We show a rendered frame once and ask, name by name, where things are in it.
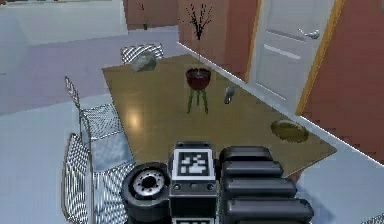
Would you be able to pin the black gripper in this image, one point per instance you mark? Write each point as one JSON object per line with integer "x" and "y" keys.
{"x": 146, "y": 191}

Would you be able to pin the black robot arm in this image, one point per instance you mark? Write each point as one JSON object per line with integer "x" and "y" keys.
{"x": 253, "y": 186}

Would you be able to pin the small vase with twigs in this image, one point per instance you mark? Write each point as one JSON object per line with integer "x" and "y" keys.
{"x": 144, "y": 20}

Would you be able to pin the brown wooden dining table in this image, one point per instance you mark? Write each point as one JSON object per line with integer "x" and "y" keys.
{"x": 160, "y": 110}

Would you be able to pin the red bowl plant pot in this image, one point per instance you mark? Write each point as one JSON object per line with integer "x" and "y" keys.
{"x": 198, "y": 78}

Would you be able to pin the grey pepper shaker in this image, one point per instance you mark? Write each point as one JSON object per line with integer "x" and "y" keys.
{"x": 229, "y": 94}

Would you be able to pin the grey crumpled cloth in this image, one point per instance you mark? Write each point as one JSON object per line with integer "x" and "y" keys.
{"x": 144, "y": 62}

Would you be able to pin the olive green plate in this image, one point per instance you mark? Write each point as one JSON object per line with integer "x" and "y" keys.
{"x": 289, "y": 131}

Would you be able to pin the white panel room door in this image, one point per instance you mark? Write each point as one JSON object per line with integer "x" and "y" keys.
{"x": 286, "y": 53}

